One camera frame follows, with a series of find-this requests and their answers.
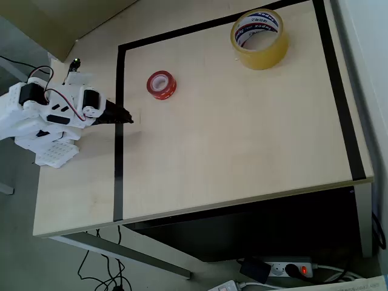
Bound red tape roll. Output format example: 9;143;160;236
146;70;178;101

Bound yellow tape roll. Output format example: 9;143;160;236
229;8;290;71

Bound wide black tape strip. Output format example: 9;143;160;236
312;0;367;180

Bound black module with green LED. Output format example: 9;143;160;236
67;57;82;73

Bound grey metal table bar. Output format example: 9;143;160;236
49;232;192;279

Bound small white power strip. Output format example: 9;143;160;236
207;279;244;291

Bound black power adapter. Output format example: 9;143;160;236
239;257;272;284

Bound black round plug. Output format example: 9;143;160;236
284;263;301;278

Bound grey metal table leg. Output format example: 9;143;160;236
353;181;373;258

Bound red white servo wire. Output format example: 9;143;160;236
28;66;87;121

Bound white perforated base plate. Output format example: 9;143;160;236
34;141;80;169

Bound thin black cable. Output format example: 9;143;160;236
0;55;51;75

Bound tangled black floor cables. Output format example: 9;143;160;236
76;226;133;291

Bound white power strip red switch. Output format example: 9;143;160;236
263;256;318;280

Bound looped black cable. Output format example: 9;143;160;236
370;211;387;250

